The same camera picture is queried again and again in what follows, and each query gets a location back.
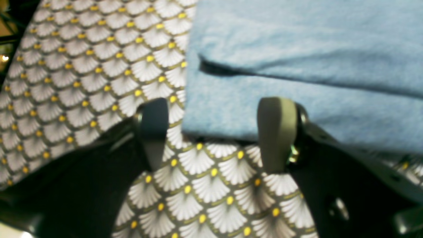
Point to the fan-patterned tablecloth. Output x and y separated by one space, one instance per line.
83 66

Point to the left gripper white image-right right finger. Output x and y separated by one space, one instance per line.
349 193

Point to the blue T-shirt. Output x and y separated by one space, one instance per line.
355 65

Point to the left gripper white image-right left finger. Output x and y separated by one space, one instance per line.
80 194

